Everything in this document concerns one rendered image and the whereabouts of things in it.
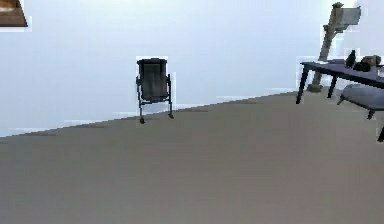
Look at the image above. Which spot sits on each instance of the black and tan pouch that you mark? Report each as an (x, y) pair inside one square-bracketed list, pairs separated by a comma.
[(366, 63)]

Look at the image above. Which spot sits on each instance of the black folding chair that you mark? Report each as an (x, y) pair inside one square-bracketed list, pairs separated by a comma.
[(153, 80)]

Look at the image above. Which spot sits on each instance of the dark purple table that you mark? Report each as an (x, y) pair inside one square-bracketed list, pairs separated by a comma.
[(350, 72)]

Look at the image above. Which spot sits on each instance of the small black figurine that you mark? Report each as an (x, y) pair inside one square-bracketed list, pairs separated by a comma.
[(350, 60)]

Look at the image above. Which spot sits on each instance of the grey padded stool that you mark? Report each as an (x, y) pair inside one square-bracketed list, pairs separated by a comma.
[(363, 96)]

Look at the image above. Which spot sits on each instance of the brown framed wall picture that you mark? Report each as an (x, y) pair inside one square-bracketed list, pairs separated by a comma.
[(11, 14)]

